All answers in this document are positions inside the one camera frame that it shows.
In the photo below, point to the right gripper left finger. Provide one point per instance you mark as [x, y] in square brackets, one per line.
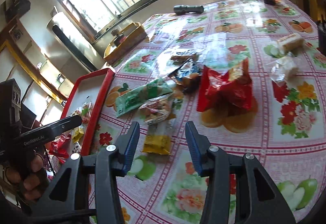
[86, 185]

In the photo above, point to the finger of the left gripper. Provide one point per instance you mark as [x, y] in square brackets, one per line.
[47, 133]

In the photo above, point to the clear wrapped white cake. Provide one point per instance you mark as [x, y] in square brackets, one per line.
[283, 69]

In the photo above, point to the black flashlight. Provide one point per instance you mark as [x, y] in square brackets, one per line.
[184, 9]

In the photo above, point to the wooden wall cabinet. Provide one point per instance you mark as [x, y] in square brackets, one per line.
[44, 88]

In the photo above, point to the red popcorn snack bag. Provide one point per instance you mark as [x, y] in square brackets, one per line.
[233, 87]

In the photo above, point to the dark jar in box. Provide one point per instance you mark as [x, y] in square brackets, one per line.
[118, 37]

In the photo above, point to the red rimmed white tray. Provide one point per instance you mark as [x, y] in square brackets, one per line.
[86, 100]

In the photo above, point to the green long snack packet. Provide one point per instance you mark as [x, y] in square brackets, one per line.
[138, 96]

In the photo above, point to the small yellow snack packet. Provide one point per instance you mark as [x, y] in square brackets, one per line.
[77, 133]

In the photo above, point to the small yellow candy packet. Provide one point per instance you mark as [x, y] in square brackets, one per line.
[158, 138]

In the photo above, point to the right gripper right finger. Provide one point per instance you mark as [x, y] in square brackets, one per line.
[258, 200]

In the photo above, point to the yellow cardboard box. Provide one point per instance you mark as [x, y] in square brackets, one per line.
[135, 33]

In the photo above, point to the fried snack green label packet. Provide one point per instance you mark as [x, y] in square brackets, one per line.
[84, 112]

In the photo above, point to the black cylindrical container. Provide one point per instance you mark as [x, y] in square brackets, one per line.
[321, 33]

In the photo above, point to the red snack packet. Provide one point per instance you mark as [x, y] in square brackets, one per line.
[59, 147]

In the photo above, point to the blue Abbracci cookie packet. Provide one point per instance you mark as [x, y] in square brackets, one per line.
[187, 76]

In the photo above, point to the clear wrapped yellow cake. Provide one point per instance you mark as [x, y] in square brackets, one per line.
[290, 42]

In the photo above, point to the white tower air conditioner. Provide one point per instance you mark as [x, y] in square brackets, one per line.
[70, 37]

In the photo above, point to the person left hand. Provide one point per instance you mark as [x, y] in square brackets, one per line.
[27, 174]

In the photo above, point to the dorayaki clear packet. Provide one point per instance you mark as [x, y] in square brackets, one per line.
[157, 109]

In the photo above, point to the floral plastic tablecloth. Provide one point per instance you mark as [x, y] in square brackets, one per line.
[285, 129]

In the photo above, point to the clear wrapped brown pastry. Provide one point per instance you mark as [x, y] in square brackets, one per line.
[181, 55]

